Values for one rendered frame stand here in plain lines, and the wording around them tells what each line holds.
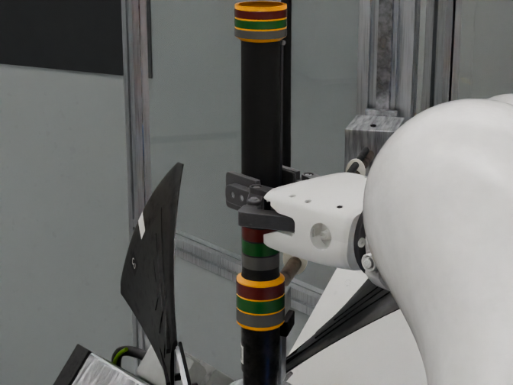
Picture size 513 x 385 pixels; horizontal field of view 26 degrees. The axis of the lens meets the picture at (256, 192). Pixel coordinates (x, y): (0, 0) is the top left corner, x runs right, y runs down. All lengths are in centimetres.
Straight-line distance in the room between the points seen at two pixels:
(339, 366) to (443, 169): 100
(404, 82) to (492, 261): 126
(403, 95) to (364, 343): 42
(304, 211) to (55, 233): 269
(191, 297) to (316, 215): 154
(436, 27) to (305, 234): 93
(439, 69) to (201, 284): 83
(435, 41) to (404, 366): 61
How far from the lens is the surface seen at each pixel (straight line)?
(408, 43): 161
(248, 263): 97
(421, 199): 39
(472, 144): 40
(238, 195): 94
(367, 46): 162
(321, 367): 139
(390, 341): 135
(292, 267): 109
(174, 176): 128
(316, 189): 88
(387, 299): 104
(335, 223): 83
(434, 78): 176
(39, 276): 360
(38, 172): 348
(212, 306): 232
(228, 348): 231
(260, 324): 98
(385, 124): 156
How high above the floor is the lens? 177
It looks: 17 degrees down
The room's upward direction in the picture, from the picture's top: straight up
